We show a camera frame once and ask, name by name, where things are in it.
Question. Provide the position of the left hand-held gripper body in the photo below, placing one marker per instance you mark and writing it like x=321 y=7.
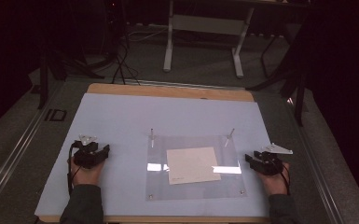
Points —
x=85 y=158

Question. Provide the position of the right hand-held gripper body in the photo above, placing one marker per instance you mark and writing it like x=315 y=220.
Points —
x=270 y=165

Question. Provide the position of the photo paper sheet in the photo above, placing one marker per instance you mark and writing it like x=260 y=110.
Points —
x=192 y=165

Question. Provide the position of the clear acrylic photo frame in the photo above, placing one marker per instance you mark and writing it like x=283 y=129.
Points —
x=196 y=191

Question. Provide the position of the person's left hand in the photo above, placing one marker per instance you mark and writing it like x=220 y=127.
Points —
x=87 y=175

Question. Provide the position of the person's right hand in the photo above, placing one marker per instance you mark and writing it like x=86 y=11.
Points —
x=275 y=183

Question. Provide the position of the white table mat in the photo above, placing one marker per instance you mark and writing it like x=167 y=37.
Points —
x=118 y=124

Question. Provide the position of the black metal stand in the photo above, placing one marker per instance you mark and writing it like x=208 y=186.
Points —
x=43 y=77
x=298 y=93

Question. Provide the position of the wooden table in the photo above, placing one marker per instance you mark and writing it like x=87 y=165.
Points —
x=168 y=91

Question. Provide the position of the aluminium floor rail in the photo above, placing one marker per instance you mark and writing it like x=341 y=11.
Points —
x=15 y=152
x=317 y=168

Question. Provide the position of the white metal desk frame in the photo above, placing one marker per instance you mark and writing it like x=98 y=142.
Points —
x=205 y=25

